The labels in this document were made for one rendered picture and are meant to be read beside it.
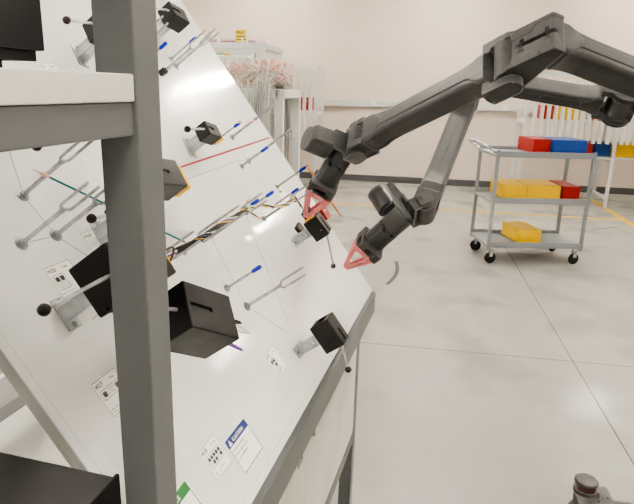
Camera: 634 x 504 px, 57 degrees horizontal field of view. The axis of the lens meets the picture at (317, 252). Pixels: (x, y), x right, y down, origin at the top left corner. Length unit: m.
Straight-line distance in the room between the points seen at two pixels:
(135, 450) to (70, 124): 0.30
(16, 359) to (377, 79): 8.99
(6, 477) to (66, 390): 0.19
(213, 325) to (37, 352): 0.21
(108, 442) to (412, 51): 9.01
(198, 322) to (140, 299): 0.25
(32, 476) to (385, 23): 9.22
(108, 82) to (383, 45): 9.16
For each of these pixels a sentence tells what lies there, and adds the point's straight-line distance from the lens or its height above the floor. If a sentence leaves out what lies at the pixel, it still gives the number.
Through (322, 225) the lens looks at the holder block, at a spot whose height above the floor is 1.13.
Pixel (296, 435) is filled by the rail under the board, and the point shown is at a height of 0.86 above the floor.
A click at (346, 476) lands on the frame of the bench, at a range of 2.06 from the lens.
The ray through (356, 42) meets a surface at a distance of 9.59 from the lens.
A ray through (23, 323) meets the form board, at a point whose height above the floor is 1.18.
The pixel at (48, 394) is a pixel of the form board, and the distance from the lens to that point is 0.75.
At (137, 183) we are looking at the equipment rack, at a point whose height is 1.38.
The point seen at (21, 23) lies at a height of 1.49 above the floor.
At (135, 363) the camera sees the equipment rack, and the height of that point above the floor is 1.22.
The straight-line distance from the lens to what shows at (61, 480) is 0.58.
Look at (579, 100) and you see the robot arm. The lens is 1.72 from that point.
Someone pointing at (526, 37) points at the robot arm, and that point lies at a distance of 1.10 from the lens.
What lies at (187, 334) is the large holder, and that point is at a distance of 0.75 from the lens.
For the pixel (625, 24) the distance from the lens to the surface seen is 10.02.
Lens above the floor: 1.46
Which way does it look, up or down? 16 degrees down
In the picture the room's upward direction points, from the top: 2 degrees clockwise
